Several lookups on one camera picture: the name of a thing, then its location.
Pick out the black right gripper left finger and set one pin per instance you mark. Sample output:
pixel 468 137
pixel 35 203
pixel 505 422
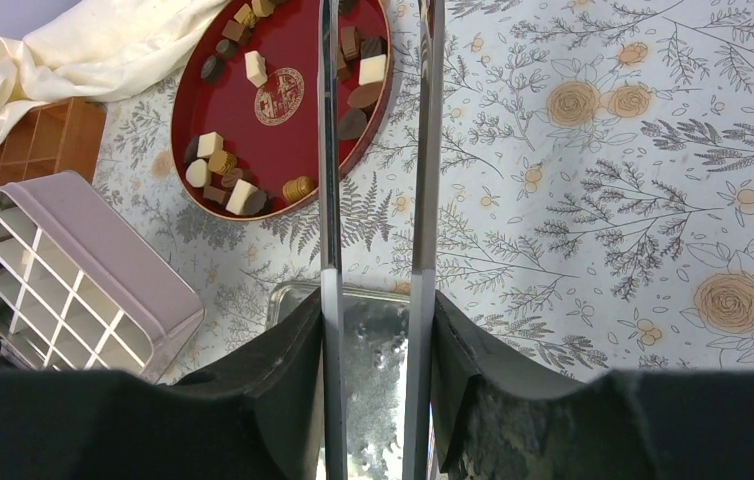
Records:
pixel 255 413

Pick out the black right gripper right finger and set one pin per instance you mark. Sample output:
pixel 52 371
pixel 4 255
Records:
pixel 500 415

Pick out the pink tin with white dividers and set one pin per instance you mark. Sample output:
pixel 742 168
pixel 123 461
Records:
pixel 81 289

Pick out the silver tin lid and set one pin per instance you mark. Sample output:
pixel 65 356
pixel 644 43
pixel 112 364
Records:
pixel 374 350

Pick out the wooden compartment tray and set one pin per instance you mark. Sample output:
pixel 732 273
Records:
pixel 53 138

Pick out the cream cloth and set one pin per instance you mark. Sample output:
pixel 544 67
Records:
pixel 103 51

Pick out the floral table mat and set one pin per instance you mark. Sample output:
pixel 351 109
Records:
pixel 596 200

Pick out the red round tray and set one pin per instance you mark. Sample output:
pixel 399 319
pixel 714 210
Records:
pixel 264 103

